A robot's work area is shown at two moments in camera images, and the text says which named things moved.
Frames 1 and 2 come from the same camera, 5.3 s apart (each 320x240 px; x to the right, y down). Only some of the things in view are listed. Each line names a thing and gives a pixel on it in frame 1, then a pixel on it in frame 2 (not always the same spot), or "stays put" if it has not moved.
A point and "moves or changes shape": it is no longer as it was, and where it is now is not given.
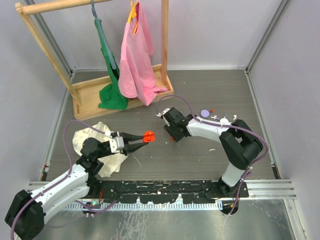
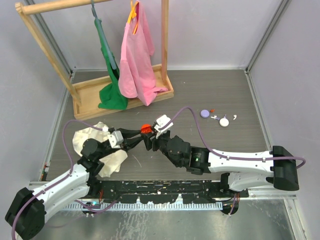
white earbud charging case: [224, 120] stays put
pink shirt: [137, 76] stays put
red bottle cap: [148, 136] moves or changes shape
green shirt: [113, 96] stays put
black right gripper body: [171, 130] → [156, 145]
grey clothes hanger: [104, 38] stays put
